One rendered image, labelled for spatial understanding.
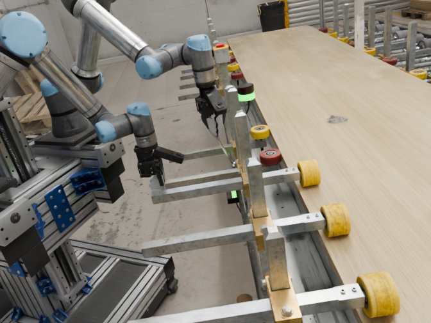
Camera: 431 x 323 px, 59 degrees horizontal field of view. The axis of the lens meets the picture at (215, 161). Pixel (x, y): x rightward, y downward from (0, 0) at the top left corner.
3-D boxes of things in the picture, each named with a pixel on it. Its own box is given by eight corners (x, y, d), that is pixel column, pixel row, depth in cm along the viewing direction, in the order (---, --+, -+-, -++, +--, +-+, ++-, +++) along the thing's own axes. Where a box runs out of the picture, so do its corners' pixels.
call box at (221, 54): (215, 66, 179) (213, 49, 176) (215, 63, 186) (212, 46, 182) (231, 63, 179) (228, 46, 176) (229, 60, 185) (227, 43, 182)
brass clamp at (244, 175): (243, 198, 117) (241, 184, 114) (238, 177, 129) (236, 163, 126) (263, 195, 116) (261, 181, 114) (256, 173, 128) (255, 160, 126)
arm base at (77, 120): (45, 137, 161) (36, 115, 157) (70, 123, 173) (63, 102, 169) (72, 138, 155) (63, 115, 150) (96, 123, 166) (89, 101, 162)
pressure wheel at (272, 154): (264, 184, 145) (260, 157, 140) (261, 175, 152) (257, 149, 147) (285, 181, 145) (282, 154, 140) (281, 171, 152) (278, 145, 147)
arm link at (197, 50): (192, 34, 132) (213, 33, 127) (198, 66, 137) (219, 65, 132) (179, 40, 126) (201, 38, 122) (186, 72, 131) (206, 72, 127)
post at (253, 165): (267, 306, 113) (246, 163, 91) (265, 297, 116) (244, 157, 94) (278, 304, 113) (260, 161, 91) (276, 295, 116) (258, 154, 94)
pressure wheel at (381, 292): (366, 280, 71) (353, 271, 79) (374, 323, 71) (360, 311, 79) (398, 275, 71) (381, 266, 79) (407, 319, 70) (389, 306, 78)
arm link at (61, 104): (42, 113, 158) (30, 81, 152) (68, 102, 168) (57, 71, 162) (61, 114, 152) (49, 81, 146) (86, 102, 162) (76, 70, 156)
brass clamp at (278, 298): (274, 340, 72) (272, 321, 70) (263, 287, 84) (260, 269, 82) (307, 334, 72) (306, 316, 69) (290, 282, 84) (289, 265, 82)
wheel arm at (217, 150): (169, 165, 170) (167, 156, 168) (170, 161, 173) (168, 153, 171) (267, 148, 169) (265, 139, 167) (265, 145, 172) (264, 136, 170)
